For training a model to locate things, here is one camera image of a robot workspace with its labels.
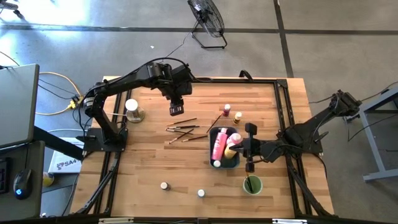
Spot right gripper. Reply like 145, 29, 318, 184
231, 123, 271, 174

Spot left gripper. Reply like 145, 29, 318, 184
160, 63, 193, 116

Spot large yellow paint bottle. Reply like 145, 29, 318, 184
223, 142, 238, 160

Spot pink paint bottle white cap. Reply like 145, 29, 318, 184
226, 133, 243, 146
211, 127, 229, 161

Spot blue-grey plastic bin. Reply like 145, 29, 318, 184
209, 126, 241, 169

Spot thin black brush gold ferrule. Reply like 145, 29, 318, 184
206, 113, 224, 134

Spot black brush long silver ferrule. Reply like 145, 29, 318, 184
165, 128, 194, 136

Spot green cup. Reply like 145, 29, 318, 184
243, 174, 264, 196

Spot brass lamp white round top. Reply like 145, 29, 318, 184
124, 98, 146, 124

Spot black floor fan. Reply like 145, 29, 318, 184
187, 0, 228, 50

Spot yellow power plug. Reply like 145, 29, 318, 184
68, 95, 85, 110

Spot white cardboard box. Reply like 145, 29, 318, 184
48, 136, 84, 174

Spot grey laptop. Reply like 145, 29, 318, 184
0, 63, 40, 149

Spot yellow ball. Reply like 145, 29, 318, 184
42, 172, 55, 188

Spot dark side desk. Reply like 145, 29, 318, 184
0, 139, 46, 222

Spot black computer mouse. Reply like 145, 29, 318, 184
12, 169, 33, 200

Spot black keyboard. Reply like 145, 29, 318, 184
0, 158, 9, 194

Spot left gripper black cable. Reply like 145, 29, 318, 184
130, 57, 191, 77

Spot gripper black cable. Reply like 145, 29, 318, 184
130, 57, 191, 77
254, 138, 293, 166

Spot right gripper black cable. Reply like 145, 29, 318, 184
254, 138, 293, 166

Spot black fan cable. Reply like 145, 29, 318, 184
164, 29, 200, 60

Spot black frame handle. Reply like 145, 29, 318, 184
238, 69, 254, 82

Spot silver metal bracket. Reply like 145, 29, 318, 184
98, 217, 134, 224
272, 218, 308, 224

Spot yellow floor cable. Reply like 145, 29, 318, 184
35, 72, 82, 116

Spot black floor cable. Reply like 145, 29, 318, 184
357, 81, 398, 103

